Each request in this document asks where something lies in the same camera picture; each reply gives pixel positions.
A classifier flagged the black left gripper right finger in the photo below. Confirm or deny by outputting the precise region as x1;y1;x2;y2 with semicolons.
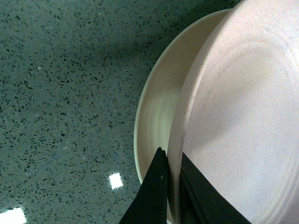
179;154;250;224

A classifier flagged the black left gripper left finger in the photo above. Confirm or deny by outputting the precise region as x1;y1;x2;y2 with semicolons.
119;147;168;224

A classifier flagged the pink plate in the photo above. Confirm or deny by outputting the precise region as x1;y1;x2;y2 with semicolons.
168;0;299;224

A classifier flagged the beige plate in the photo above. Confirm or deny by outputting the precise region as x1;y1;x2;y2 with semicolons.
134;9;230;182

